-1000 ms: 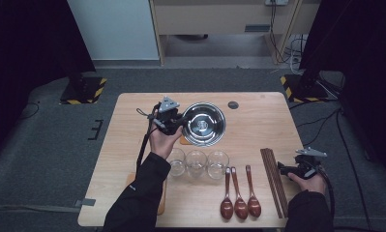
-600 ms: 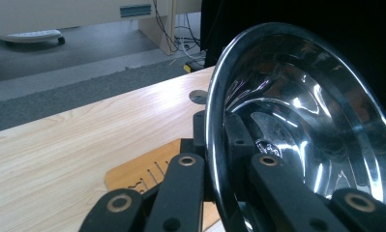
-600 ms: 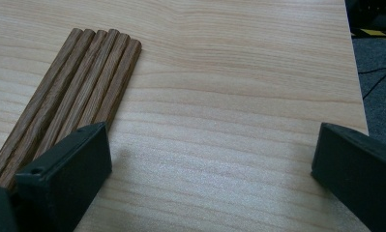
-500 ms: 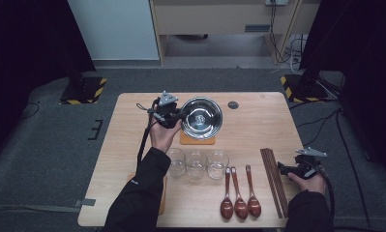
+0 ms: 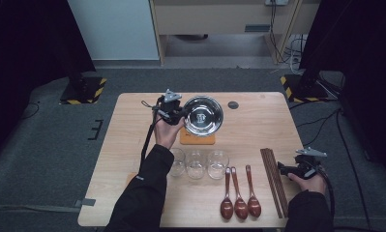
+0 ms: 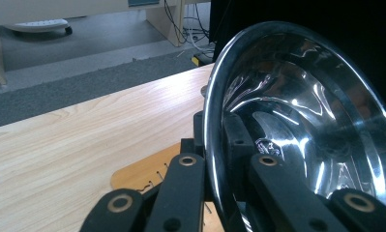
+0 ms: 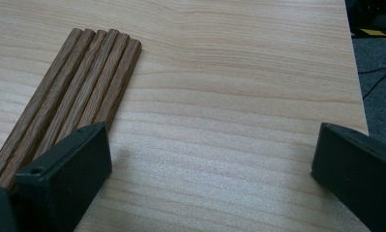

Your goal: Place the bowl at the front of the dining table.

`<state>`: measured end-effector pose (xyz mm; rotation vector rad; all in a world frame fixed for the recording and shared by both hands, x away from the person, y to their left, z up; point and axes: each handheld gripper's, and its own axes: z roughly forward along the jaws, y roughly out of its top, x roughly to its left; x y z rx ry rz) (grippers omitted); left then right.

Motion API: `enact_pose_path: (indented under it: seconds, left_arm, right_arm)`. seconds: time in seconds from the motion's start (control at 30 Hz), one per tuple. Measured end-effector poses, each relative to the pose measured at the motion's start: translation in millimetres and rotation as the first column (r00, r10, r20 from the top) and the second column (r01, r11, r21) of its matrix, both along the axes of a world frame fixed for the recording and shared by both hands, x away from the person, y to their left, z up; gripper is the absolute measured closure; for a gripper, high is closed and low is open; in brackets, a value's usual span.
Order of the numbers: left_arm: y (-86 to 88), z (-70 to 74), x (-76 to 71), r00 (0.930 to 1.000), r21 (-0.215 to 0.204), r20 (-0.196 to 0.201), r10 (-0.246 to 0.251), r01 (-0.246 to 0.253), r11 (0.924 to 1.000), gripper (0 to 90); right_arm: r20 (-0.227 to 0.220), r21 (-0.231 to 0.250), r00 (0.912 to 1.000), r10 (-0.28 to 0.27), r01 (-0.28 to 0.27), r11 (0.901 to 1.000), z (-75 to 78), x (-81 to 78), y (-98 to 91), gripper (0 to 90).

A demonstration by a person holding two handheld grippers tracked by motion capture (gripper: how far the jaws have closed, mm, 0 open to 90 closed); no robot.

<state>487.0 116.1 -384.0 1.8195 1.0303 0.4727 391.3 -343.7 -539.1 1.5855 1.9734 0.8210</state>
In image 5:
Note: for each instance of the grey round table grommet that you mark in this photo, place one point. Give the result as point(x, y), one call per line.
point(233, 105)

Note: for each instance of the white cabinet panel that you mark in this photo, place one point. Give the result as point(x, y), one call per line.
point(116, 29)

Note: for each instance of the black curtain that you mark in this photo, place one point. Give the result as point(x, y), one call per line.
point(26, 48)
point(368, 48)

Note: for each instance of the dark red wooden spoon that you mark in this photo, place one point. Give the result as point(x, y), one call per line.
point(241, 208)
point(254, 206)
point(226, 209)

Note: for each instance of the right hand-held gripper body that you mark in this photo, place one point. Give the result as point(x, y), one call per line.
point(306, 166)

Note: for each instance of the bundle of brown chopsticks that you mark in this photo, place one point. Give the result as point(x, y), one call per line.
point(273, 180)

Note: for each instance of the shiny steel bowl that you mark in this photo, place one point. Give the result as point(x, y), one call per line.
point(203, 116)

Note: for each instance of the grey tape piece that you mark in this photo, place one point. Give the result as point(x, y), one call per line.
point(85, 202)

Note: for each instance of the striped black stand base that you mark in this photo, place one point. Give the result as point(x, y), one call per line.
point(305, 93)
point(84, 92)

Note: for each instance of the beige wooden desk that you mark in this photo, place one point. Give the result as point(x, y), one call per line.
point(213, 19)

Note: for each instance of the clear drinking glass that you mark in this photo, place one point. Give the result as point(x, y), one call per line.
point(180, 164)
point(196, 167)
point(218, 167)

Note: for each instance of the person's left hand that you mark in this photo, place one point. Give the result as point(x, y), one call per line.
point(166, 133)

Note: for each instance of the black floor tape mark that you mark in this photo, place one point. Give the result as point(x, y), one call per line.
point(97, 129)

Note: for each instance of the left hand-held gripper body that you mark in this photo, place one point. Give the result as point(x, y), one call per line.
point(169, 109)

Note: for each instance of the person's right hand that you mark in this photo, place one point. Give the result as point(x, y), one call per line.
point(311, 185)

